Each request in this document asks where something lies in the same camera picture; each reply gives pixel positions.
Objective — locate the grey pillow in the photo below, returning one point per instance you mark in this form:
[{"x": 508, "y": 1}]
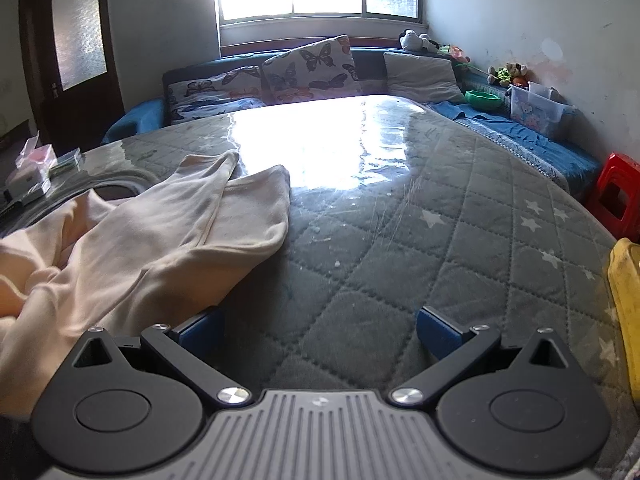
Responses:
[{"x": 422, "y": 77}]

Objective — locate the brown teddy bear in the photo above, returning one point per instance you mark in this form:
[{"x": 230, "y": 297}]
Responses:
[{"x": 514, "y": 70}]

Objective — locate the dark wooden door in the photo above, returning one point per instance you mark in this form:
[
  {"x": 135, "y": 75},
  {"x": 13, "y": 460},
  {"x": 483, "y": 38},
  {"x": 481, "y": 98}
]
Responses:
[{"x": 45, "y": 110}]

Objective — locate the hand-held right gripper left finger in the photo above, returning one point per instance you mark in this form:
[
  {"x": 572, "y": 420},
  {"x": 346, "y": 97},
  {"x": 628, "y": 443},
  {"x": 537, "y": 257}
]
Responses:
[{"x": 200, "y": 334}]

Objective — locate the pink green plush toy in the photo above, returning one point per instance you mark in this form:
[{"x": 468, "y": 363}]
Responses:
[{"x": 455, "y": 53}]

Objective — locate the pink tissue pack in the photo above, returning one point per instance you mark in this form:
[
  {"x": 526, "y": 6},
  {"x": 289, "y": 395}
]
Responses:
[{"x": 37, "y": 155}]

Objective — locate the cream long-sleeve shirt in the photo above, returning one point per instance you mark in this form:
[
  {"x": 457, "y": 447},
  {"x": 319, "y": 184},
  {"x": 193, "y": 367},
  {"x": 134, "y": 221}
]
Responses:
[{"x": 150, "y": 240}]

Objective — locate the blue corner sofa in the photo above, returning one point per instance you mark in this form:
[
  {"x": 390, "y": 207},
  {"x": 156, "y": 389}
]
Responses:
[{"x": 135, "y": 117}]

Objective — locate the red plastic stool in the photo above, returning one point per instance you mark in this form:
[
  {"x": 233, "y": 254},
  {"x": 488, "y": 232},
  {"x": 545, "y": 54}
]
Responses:
[{"x": 612, "y": 175}]

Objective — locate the butterfly print pillow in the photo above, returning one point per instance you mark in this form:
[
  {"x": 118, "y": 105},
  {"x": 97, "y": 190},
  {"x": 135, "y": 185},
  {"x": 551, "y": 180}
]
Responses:
[
  {"x": 220, "y": 108},
  {"x": 310, "y": 70},
  {"x": 215, "y": 85}
]

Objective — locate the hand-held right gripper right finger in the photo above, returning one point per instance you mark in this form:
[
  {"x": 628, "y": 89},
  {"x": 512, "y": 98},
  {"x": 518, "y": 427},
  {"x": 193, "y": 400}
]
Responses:
[{"x": 437, "y": 334}]

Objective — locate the clear plastic storage box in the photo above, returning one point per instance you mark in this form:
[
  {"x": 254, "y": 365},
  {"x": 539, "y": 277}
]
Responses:
[{"x": 535, "y": 112}]

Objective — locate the green bowl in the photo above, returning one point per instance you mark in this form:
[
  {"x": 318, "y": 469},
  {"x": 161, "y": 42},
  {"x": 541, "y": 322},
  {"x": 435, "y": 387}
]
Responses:
[{"x": 482, "y": 100}]

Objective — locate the round black induction cooktop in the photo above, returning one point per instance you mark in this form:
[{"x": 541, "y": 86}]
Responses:
[{"x": 120, "y": 191}]

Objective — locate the green packet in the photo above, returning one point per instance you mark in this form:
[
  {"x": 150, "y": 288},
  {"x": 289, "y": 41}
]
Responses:
[{"x": 67, "y": 161}]

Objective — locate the panda plush toy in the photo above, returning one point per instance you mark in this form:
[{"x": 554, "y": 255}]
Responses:
[{"x": 412, "y": 40}]

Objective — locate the white box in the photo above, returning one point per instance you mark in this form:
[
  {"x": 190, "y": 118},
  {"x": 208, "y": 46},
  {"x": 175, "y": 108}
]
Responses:
[{"x": 25, "y": 182}]

